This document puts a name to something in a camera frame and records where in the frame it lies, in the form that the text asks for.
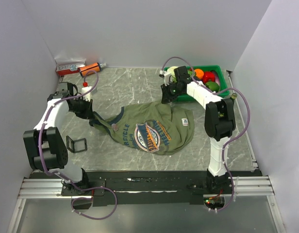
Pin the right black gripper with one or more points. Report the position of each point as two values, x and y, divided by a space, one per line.
167 98

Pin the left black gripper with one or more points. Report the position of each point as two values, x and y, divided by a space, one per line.
87 114

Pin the olive green t-shirt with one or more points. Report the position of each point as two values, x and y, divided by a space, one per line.
151 127

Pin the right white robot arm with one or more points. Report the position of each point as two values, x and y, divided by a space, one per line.
219 122

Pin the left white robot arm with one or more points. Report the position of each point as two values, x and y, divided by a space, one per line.
44 145

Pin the toy napa cabbage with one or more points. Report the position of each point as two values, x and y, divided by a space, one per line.
171 70

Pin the orange cylindrical bottle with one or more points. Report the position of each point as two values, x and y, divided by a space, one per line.
92 67

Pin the black folding stand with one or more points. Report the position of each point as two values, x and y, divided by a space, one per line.
76 146

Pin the toy orange fruit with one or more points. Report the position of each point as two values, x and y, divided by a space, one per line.
199 74

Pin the toy red bell pepper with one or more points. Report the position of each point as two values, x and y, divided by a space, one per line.
208 77

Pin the toy green bell pepper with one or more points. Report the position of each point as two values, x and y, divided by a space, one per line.
213 86

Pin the red white carton box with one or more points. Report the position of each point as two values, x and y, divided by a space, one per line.
68 64

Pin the toy purple eggplant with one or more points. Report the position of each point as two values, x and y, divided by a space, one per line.
217 80

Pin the green plastic crate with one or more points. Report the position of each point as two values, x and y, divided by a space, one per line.
187 98

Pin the small dark glass jar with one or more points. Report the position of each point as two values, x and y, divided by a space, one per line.
233 97

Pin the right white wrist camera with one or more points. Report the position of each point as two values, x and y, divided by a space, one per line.
166 76

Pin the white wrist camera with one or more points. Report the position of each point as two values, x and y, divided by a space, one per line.
87 91
166 76

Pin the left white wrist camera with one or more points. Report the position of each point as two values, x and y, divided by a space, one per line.
87 91

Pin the aluminium rail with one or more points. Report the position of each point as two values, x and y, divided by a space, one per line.
52 188

